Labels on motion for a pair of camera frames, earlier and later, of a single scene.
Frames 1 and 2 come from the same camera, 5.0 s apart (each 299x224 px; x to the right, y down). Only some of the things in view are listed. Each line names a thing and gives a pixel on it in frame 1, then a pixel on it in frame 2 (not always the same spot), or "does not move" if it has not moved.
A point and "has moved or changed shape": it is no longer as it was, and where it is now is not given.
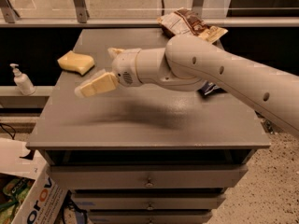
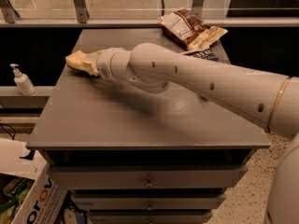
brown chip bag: x=183 y=21 does not move
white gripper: x=124 y=67 -> x=104 y=63
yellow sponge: x=77 y=63 has moved or changed shape
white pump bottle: x=21 y=82 does not move
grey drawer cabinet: x=148 y=153 does not move
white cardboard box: x=46 y=200 does not move
